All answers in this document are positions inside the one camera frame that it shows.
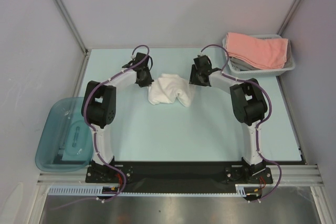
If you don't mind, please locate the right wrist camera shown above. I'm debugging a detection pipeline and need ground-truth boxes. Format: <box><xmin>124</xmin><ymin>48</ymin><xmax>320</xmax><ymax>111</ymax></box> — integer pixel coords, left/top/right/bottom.
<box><xmin>197</xmin><ymin>54</ymin><xmax>210</xmax><ymax>60</ymax></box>

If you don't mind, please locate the pink striped towel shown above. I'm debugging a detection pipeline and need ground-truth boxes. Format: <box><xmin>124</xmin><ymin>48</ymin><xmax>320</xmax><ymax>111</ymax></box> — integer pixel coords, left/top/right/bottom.
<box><xmin>225</xmin><ymin>32</ymin><xmax>289</xmax><ymax>70</ymax></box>

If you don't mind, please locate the white towel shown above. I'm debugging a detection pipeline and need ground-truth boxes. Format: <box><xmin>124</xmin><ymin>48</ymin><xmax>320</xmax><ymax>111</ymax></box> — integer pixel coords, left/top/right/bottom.
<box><xmin>148</xmin><ymin>73</ymin><xmax>196</xmax><ymax>107</ymax></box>

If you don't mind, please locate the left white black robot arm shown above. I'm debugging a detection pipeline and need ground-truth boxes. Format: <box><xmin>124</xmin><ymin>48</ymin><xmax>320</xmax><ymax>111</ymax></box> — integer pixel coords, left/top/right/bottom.
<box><xmin>81</xmin><ymin>52</ymin><xmax>154</xmax><ymax>182</ymax></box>

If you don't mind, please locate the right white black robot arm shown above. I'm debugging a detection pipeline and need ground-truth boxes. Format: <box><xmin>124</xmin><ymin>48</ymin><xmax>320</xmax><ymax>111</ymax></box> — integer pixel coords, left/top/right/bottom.
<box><xmin>190</xmin><ymin>55</ymin><xmax>270</xmax><ymax>183</ymax></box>

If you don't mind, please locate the aluminium corner post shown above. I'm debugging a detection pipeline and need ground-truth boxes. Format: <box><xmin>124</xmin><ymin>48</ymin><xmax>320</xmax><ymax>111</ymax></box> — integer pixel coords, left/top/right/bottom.
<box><xmin>53</xmin><ymin>0</ymin><xmax>88</xmax><ymax>55</ymax></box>
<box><xmin>277</xmin><ymin>0</ymin><xmax>303</xmax><ymax>36</ymax></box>

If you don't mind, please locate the white perforated plastic basket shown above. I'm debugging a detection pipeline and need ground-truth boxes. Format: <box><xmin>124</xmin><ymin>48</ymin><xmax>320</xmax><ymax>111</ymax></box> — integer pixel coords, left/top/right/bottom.
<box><xmin>223</xmin><ymin>32</ymin><xmax>296</xmax><ymax>78</ymax></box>

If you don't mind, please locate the left aluminium corner post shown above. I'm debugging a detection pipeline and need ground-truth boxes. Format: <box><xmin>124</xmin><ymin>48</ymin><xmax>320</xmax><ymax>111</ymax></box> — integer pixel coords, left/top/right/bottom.
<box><xmin>53</xmin><ymin>0</ymin><xmax>88</xmax><ymax>55</ymax></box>

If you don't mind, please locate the teal plastic tray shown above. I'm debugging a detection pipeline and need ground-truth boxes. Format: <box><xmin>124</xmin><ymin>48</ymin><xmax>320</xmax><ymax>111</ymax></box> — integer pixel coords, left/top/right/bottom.
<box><xmin>35</xmin><ymin>97</ymin><xmax>93</xmax><ymax>173</ymax></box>

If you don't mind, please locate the slotted cable duct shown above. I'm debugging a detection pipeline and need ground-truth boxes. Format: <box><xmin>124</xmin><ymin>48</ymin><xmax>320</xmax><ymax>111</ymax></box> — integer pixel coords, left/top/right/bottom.
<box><xmin>48</xmin><ymin>185</ymin><xmax>259</xmax><ymax>198</ymax></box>

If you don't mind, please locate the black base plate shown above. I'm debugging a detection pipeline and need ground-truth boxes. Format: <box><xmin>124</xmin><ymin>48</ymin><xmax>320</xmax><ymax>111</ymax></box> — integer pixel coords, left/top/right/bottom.
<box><xmin>85</xmin><ymin>161</ymin><xmax>274</xmax><ymax>189</ymax></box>

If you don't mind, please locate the right aluminium corner post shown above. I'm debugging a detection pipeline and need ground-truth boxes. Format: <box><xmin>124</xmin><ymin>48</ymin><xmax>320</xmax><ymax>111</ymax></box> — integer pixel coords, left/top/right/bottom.
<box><xmin>277</xmin><ymin>0</ymin><xmax>303</xmax><ymax>36</ymax></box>

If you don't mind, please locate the aluminium frame rail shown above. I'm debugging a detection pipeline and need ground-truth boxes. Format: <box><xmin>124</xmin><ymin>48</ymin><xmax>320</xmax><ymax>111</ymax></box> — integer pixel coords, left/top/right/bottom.
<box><xmin>37</xmin><ymin>165</ymin><xmax>324</xmax><ymax>187</ymax></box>

